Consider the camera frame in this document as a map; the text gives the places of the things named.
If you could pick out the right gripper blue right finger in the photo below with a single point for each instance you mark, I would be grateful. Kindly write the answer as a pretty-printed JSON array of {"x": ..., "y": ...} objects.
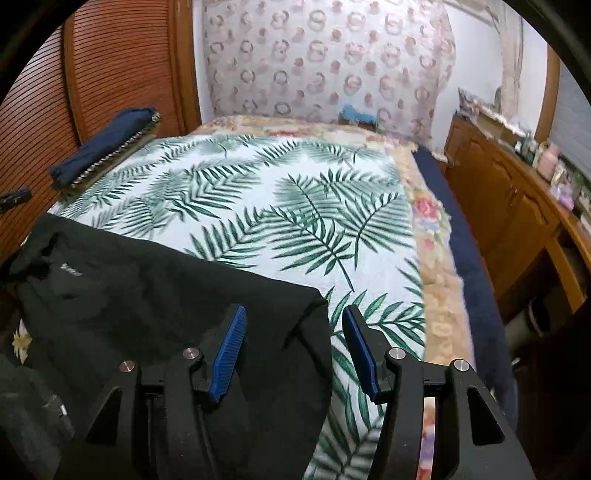
[{"x": 368, "y": 348}]

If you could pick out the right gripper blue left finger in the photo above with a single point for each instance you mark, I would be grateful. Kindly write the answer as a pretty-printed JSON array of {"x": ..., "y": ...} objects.
[{"x": 219, "y": 354}]

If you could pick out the black t-shirt white script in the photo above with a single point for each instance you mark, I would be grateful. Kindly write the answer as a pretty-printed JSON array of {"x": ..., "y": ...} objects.
[{"x": 92, "y": 299}]

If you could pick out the floral beige bed blanket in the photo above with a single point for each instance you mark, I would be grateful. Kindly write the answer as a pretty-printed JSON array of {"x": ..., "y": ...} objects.
[{"x": 434, "y": 258}]

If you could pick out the palm leaf print sheet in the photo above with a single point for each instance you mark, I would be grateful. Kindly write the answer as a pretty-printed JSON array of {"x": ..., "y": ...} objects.
[{"x": 168, "y": 191}]

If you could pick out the floral cushion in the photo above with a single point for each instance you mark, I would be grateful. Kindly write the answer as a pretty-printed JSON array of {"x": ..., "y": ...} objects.
[{"x": 21, "y": 342}]

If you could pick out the navy blue mattress edge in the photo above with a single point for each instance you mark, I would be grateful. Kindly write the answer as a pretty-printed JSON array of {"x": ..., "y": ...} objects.
[{"x": 492, "y": 355}]

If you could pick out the folded navy blue garment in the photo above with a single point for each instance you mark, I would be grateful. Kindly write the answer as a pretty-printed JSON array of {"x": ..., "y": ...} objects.
[{"x": 101, "y": 143}]

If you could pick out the folded patterned garment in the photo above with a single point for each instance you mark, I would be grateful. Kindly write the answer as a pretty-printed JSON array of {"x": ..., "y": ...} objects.
[{"x": 115, "y": 156}]

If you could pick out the brown louvered wardrobe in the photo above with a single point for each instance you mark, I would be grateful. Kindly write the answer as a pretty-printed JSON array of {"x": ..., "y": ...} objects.
[{"x": 107, "y": 56}]

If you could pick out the wooden sideboard cabinet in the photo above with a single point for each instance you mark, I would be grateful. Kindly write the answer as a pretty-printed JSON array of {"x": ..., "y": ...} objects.
[{"x": 513, "y": 217}]

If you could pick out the blue box at bed end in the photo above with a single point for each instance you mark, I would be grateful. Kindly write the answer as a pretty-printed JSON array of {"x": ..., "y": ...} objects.
[{"x": 352, "y": 117}]

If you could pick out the pink jar on sideboard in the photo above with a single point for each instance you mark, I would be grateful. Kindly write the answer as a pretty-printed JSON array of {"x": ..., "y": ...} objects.
[{"x": 548, "y": 161}]

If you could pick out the pink circle pattern curtain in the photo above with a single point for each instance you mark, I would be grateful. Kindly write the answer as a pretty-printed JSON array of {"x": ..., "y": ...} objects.
[{"x": 310, "y": 59}]

